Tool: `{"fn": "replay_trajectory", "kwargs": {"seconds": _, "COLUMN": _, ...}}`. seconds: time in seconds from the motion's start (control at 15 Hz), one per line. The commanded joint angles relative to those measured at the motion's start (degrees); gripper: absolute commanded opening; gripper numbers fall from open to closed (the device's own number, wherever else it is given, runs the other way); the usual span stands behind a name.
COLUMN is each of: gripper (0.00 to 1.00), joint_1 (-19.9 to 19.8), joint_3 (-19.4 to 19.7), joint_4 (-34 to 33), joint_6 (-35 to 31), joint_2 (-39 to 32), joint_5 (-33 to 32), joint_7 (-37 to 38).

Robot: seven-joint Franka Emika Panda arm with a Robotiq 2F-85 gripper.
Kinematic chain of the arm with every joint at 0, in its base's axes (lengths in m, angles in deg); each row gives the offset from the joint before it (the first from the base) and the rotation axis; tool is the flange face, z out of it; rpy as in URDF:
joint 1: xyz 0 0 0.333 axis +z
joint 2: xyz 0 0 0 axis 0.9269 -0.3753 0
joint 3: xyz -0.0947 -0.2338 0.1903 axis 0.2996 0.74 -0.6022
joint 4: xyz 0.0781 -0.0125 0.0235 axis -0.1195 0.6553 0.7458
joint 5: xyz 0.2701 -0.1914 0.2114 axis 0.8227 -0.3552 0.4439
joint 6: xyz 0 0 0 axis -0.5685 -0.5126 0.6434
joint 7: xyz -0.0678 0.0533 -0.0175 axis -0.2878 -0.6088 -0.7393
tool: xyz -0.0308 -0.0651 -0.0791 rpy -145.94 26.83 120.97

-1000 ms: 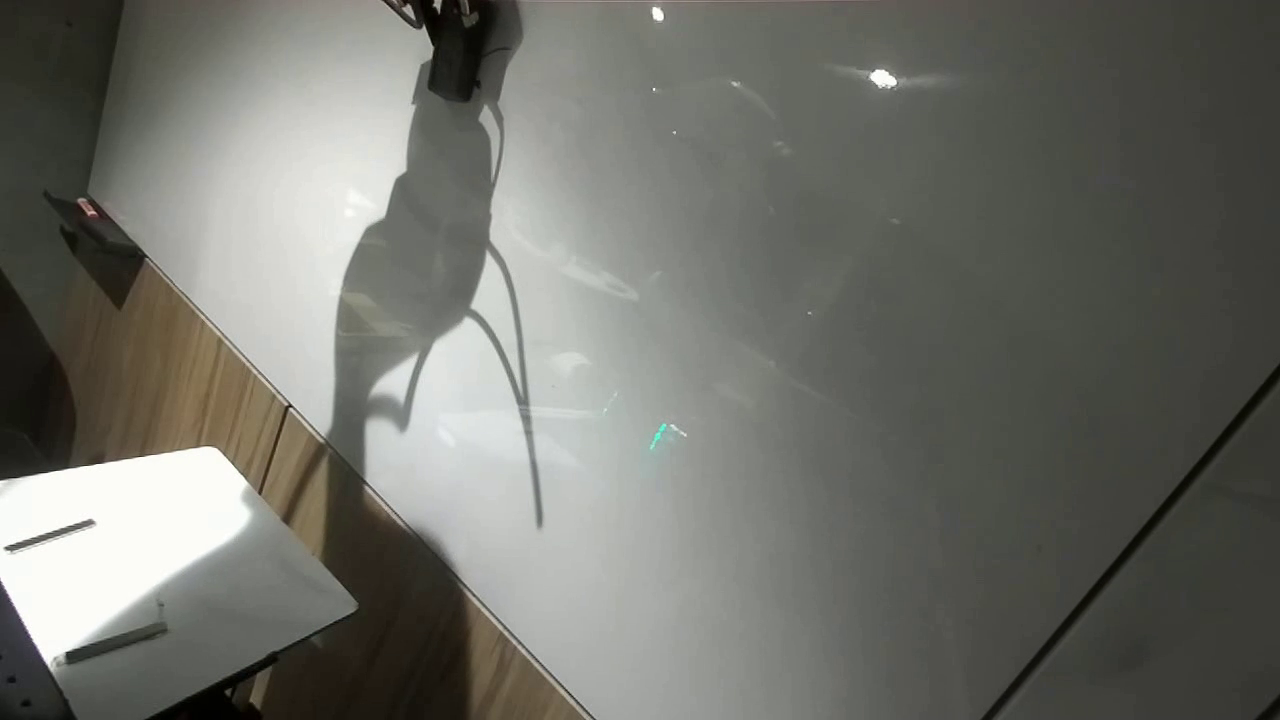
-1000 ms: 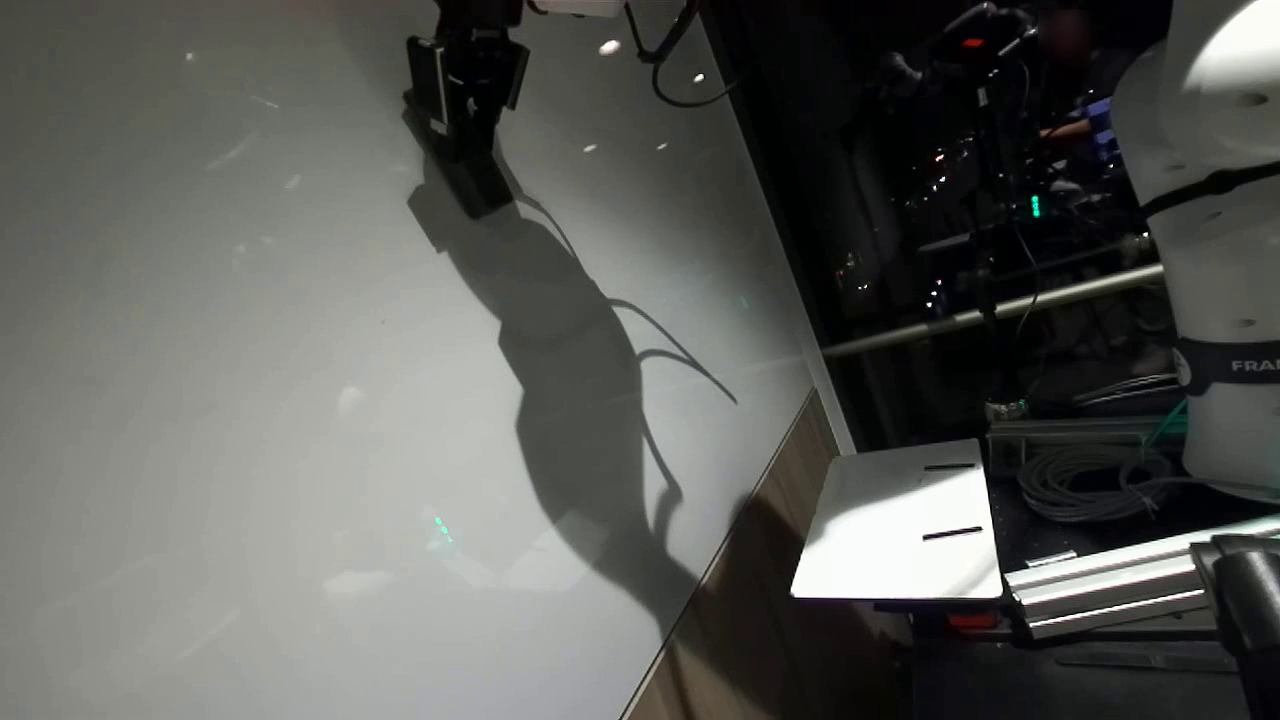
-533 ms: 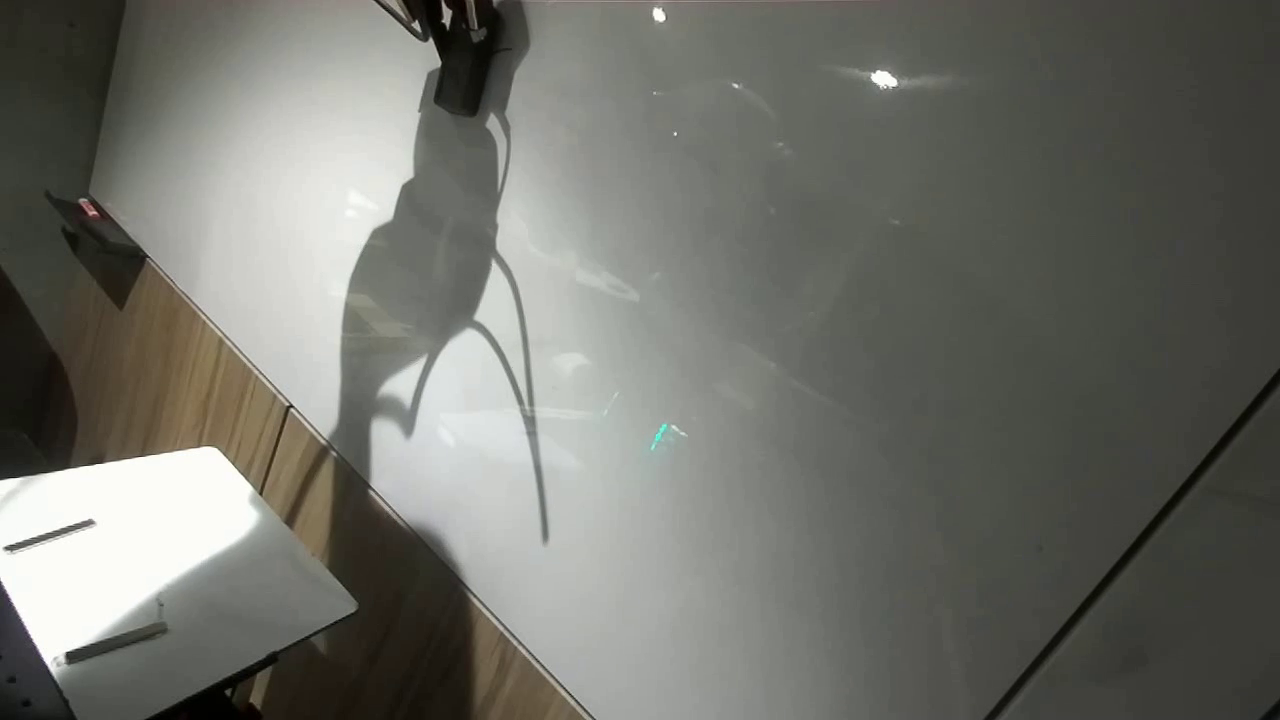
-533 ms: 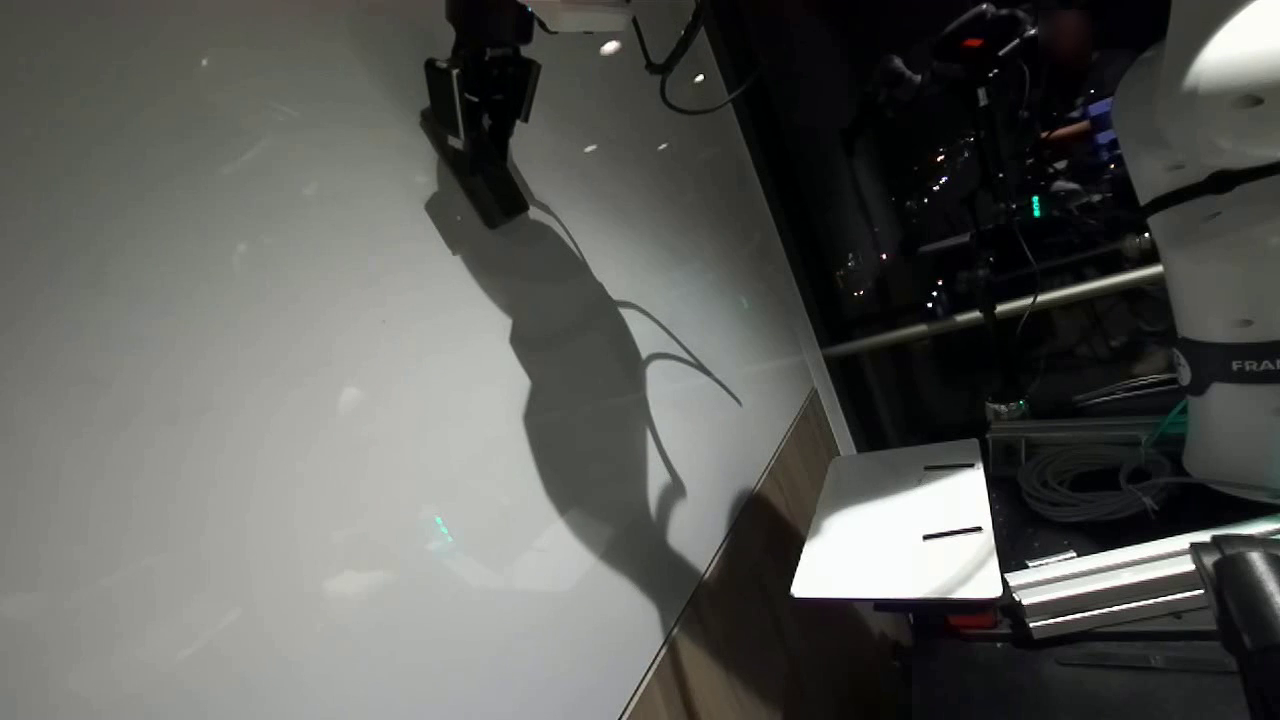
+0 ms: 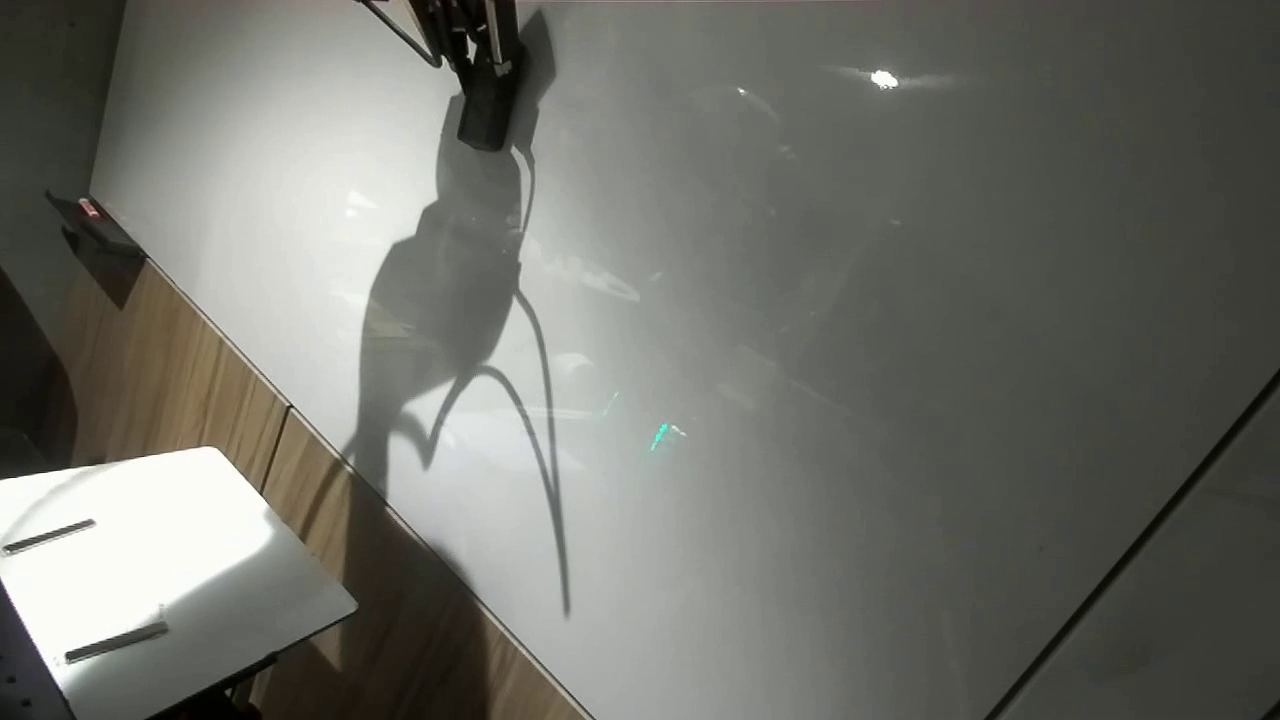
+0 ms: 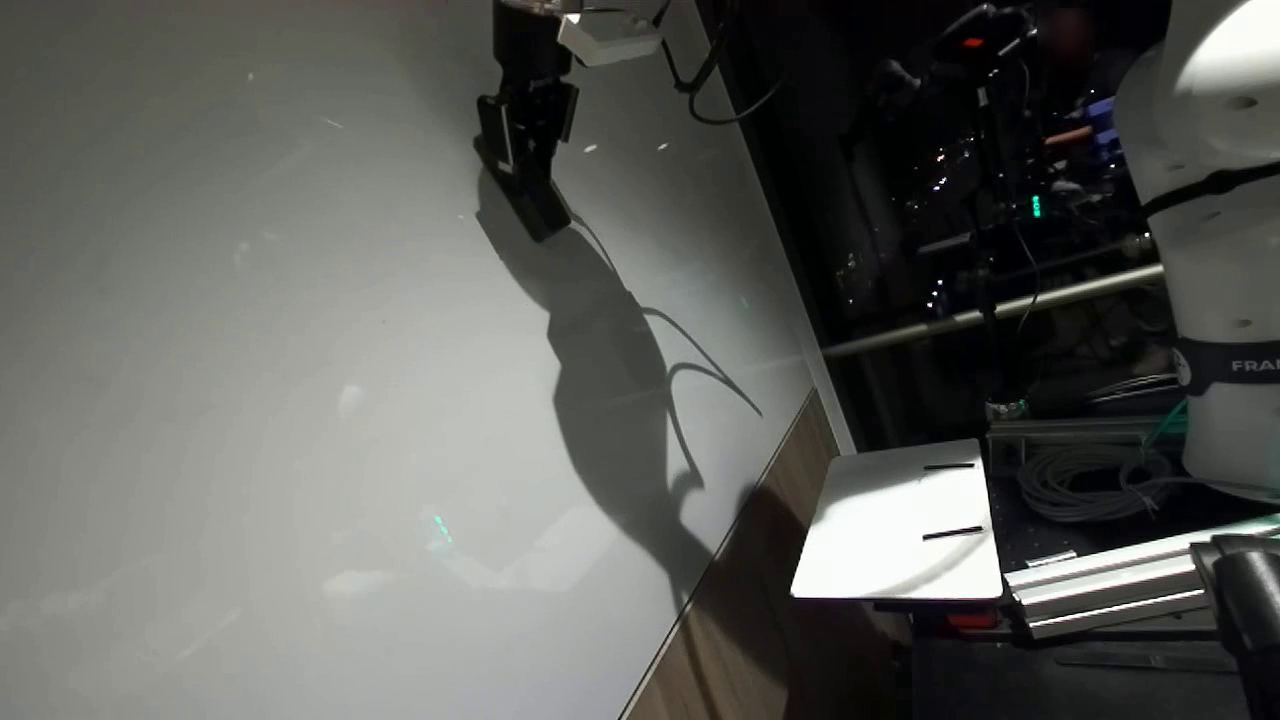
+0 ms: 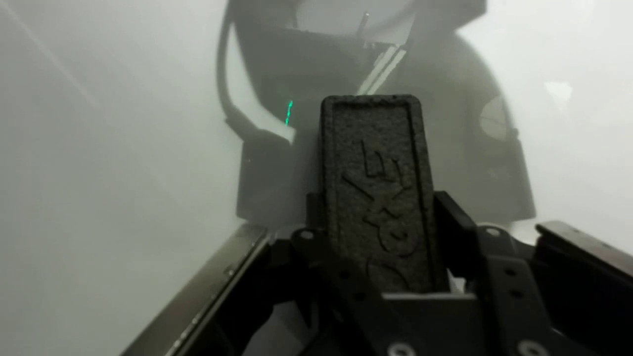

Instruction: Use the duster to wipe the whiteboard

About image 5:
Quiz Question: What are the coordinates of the black perforated pegboard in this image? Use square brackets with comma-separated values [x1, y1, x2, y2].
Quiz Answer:
[0, 582, 79, 720]

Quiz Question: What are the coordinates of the dark whiteboard eraser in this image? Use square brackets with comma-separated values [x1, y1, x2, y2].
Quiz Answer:
[41, 189, 150, 268]

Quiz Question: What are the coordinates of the adjoining whiteboard panel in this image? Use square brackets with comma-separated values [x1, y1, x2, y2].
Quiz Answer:
[993, 377, 1280, 720]

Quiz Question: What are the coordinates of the small white metal board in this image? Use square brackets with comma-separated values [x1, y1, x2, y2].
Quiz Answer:
[0, 444, 365, 720]

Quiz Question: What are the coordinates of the large wall whiteboard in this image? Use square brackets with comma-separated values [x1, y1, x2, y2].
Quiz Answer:
[86, 0, 1280, 720]

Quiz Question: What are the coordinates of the black foam whiteboard duster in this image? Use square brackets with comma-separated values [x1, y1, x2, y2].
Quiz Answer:
[455, 53, 530, 147]

